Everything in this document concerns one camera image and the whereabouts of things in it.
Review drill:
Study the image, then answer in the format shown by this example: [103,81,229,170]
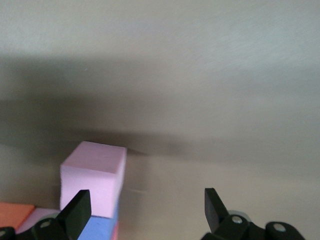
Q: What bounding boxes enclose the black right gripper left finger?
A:
[0,189,92,240]

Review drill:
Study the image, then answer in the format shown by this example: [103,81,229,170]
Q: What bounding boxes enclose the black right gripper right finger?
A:
[201,187,303,240]

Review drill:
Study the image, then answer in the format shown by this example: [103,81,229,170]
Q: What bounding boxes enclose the pink foam cube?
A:
[59,140,128,218]
[16,208,61,235]

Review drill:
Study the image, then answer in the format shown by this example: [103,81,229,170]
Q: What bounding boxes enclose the orange foam cube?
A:
[0,201,35,230]

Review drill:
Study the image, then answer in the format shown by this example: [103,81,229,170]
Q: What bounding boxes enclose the purple foam cube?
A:
[79,199,120,240]

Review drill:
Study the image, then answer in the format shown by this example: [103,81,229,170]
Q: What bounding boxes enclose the red foam cube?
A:
[111,221,120,240]

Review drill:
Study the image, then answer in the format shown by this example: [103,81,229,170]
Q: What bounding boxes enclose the brown table cover sheet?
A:
[0,0,320,240]

